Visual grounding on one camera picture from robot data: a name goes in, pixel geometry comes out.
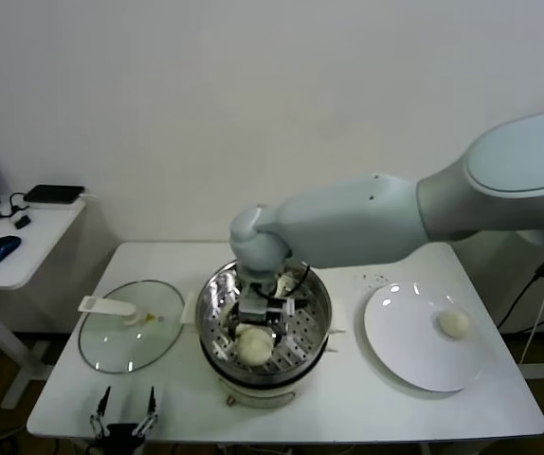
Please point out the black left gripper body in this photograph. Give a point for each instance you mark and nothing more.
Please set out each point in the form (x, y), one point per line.
(122, 438)

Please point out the blue computer mouse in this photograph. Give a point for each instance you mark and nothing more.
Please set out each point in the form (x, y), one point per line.
(1, 249)

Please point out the flat black box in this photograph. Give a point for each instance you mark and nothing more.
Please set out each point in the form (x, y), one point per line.
(54, 193)

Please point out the white electric cooker pot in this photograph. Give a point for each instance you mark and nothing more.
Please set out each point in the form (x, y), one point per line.
(258, 398)

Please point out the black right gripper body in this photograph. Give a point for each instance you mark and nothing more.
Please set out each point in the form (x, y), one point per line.
(255, 310)

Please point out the white table foot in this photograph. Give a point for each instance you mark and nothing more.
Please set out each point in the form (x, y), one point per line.
(542, 369)

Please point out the white round plate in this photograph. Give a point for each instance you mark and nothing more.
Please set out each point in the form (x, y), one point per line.
(395, 341)

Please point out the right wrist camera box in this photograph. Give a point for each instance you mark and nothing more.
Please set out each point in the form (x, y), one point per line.
(291, 307)

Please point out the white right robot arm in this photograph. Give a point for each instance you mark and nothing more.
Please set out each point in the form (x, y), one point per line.
(371, 223)

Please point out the small black dongle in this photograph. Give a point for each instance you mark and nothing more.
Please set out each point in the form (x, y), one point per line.
(22, 223)

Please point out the white side desk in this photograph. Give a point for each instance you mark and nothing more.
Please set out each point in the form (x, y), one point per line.
(25, 265)

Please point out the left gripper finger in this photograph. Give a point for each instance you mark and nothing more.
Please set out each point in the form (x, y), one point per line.
(152, 400)
(104, 400)

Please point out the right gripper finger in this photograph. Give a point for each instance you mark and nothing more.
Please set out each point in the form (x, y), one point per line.
(277, 333)

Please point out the stainless steel steamer basket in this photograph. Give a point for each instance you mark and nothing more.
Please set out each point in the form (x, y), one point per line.
(310, 332)

